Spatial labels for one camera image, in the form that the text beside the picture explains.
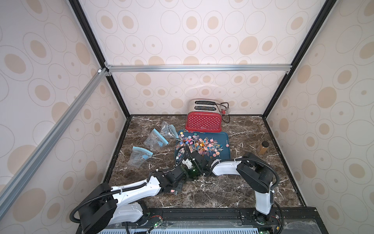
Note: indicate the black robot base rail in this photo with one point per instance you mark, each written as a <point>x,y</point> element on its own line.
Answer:
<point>297,220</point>

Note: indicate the red polka dot toaster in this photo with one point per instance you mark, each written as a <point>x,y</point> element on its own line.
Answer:
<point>204,116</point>

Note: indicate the left slanted aluminium frame bar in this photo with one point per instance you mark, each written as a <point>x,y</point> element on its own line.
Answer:
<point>29,168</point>

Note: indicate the teal rectangular tray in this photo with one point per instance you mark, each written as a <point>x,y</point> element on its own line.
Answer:
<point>223,143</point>

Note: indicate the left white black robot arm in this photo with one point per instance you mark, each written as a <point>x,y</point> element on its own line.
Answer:
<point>111,205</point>

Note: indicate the pile of loose candies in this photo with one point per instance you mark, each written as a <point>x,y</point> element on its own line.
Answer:
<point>201,143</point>

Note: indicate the brown bottle black cap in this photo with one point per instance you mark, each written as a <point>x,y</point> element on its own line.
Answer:
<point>262,148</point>

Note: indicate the horizontal aluminium frame bar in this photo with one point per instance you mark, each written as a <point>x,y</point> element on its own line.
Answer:
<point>197,68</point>

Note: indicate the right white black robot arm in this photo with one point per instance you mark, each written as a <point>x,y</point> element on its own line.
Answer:
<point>258,174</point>

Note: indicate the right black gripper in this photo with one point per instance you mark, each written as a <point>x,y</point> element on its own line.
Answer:
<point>197,156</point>

